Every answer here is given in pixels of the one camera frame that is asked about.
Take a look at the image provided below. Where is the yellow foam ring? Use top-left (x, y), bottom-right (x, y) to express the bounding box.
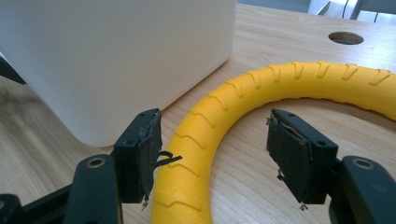
top-left (149, 61), bottom-right (396, 224)

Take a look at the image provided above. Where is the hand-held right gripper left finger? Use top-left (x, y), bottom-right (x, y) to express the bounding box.
top-left (110, 107), bottom-right (184, 211)

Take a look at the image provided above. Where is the metal stand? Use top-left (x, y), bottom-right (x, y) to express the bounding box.
top-left (307, 0), bottom-right (396, 22)

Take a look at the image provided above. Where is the white plastic box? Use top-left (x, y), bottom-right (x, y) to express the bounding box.
top-left (0, 0), bottom-right (237, 148)

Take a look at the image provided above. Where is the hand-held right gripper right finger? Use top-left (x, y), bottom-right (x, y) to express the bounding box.
top-left (265, 107), bottom-right (340, 212)

